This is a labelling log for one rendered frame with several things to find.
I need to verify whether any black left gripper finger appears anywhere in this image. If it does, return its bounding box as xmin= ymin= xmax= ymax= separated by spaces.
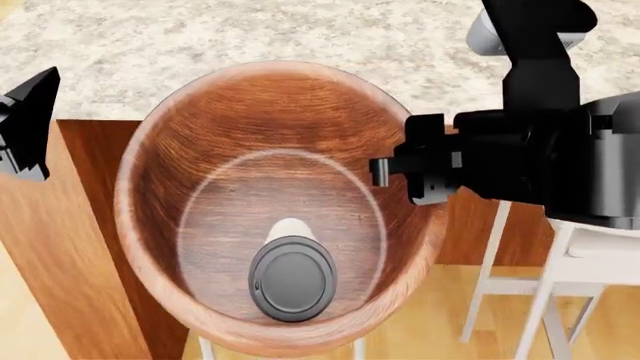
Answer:
xmin=8 ymin=66 xmax=62 ymax=183

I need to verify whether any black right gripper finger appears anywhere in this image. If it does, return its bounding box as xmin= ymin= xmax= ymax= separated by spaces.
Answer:
xmin=369 ymin=156 xmax=397 ymax=188

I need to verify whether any white cup with grey lid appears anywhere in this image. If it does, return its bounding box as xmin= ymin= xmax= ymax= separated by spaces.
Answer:
xmin=248 ymin=217 xmax=339 ymax=324

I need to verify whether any large wooden bowl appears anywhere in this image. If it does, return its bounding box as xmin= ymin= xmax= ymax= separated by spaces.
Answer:
xmin=113 ymin=60 xmax=449 ymax=358

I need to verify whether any wooden counter base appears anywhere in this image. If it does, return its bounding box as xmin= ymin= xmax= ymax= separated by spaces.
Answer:
xmin=0 ymin=118 xmax=556 ymax=360

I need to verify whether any white stool with cushion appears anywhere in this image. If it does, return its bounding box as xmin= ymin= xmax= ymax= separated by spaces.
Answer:
xmin=459 ymin=199 xmax=640 ymax=360

